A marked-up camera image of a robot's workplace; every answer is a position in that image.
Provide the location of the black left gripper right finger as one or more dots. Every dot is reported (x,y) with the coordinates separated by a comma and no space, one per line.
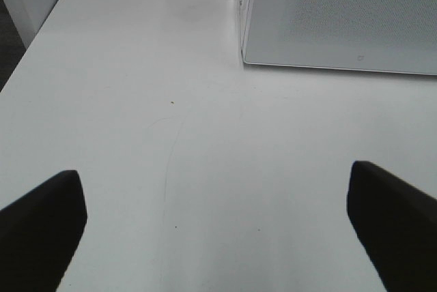
(396,225)

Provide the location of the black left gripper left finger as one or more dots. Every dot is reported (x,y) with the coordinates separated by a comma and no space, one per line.
(40,233)

